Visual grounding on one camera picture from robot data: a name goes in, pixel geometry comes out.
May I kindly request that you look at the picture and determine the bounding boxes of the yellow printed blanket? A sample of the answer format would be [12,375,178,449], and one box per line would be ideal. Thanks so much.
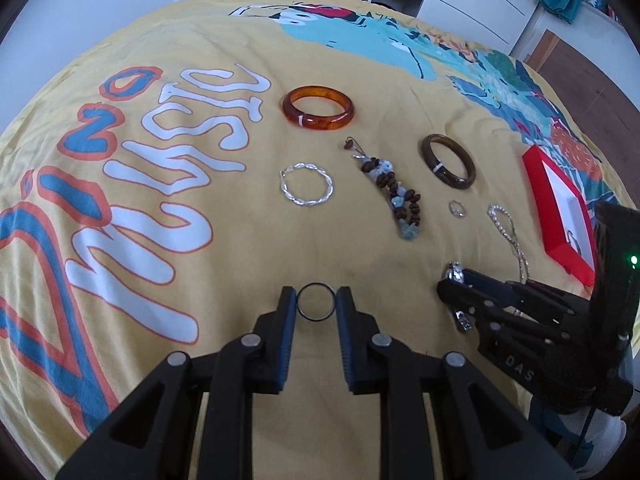
[0,0,626,480]

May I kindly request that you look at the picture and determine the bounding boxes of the silver twisted hoop bracelet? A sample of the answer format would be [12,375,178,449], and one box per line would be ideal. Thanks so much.
[279,162,334,207]

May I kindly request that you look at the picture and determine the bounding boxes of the brown and blue beaded bracelet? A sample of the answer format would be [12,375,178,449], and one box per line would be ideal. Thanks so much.
[342,138,423,242]

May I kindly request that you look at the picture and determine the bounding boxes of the dark brown bangle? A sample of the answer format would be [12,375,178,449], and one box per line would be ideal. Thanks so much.
[420,133,476,190]

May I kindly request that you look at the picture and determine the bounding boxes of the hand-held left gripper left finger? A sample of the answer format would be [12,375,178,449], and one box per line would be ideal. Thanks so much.
[55,286,301,480]

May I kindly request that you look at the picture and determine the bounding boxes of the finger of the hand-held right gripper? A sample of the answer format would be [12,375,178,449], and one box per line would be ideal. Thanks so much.
[436,279,602,414]
[462,269,596,332]

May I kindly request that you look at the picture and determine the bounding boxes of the person's blue white clothing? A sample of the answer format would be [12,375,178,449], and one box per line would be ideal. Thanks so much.
[529,399,640,472]

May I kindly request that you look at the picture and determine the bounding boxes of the amber orange bangle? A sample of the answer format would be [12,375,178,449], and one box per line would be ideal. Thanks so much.
[281,86,355,133]

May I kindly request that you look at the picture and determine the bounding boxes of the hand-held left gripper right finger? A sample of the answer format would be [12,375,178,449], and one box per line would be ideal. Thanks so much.
[336,286,583,480]

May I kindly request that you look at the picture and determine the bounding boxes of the silver chain necklace with charms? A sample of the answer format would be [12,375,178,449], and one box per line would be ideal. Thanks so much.
[442,204,532,333]

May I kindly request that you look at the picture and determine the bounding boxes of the white drawer cabinet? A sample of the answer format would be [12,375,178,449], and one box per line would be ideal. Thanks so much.
[415,0,547,57]

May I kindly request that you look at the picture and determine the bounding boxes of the red jewelry box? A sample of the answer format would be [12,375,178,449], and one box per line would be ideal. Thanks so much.
[521,144,598,288]

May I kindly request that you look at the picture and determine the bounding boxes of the black ring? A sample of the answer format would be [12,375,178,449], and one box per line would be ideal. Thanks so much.
[297,282,334,321]

